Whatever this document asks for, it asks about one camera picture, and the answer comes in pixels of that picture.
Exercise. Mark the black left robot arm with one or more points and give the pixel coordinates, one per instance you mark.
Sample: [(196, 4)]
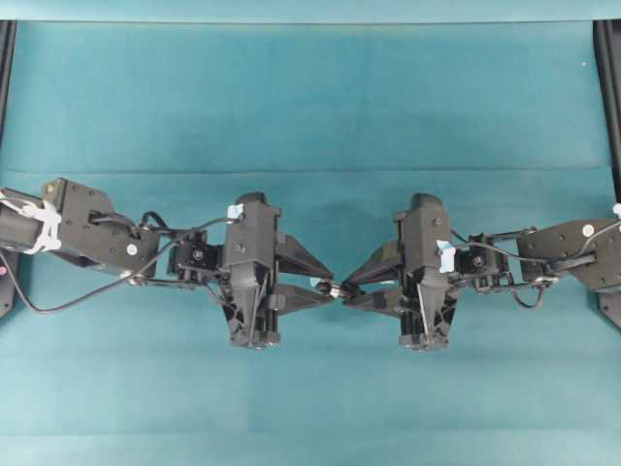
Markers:
[(79, 224)]

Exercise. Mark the right black frame post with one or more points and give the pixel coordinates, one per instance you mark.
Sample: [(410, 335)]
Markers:
[(606, 37)]

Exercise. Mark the silver metal washer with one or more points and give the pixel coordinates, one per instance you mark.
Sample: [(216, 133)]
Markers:
[(324, 287)]

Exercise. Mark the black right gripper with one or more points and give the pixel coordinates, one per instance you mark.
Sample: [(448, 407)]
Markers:
[(431, 272)]

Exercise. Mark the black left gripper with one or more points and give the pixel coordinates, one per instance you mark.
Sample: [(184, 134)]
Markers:
[(244, 270)]

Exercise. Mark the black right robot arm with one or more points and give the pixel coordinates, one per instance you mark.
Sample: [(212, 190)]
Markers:
[(587, 249)]

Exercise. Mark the dark metal shaft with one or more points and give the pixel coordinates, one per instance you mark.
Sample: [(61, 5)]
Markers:
[(345, 292)]

